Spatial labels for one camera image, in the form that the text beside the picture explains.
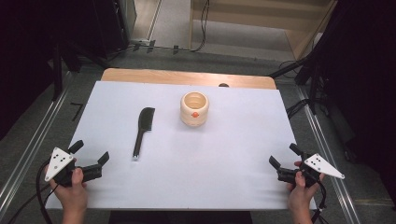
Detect black tripod stand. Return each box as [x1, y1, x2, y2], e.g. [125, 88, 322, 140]
[269, 49, 325, 116]

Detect person's right hand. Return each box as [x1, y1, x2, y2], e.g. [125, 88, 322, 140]
[287, 170, 326, 213]

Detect wooden table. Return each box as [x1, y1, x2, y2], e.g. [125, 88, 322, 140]
[101, 67, 277, 91]

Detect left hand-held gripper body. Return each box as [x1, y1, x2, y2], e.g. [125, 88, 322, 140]
[44, 147, 104, 188]

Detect dark cabinet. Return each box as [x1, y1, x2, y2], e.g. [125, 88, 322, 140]
[92, 0, 138, 59]

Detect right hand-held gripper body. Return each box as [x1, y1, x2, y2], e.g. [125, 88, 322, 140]
[277, 152, 346, 189]

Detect black floor cables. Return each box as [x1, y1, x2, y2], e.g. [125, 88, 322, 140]
[285, 98, 311, 120]

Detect right hand-held gripper cable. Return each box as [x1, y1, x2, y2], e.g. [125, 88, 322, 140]
[310, 178, 329, 224]

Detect black comb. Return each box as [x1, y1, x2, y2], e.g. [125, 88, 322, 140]
[132, 106, 156, 161]

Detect left hand-held gripper cable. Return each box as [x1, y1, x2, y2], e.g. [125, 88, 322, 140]
[6, 160, 61, 224]

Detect cream ringed cup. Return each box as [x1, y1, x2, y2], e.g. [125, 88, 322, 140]
[179, 91, 210, 128]

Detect metal floor rail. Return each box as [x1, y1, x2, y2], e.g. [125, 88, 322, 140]
[0, 70, 77, 216]
[294, 84, 362, 224]

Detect light wooden shelf unit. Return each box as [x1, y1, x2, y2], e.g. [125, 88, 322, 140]
[188, 0, 339, 62]

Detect person's left hand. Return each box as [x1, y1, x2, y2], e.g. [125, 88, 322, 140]
[50, 168, 89, 213]

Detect black hanging cable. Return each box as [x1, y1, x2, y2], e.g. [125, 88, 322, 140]
[174, 0, 210, 53]

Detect hand-held gripper cable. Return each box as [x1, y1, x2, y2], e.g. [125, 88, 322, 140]
[310, 178, 329, 224]
[6, 160, 61, 224]

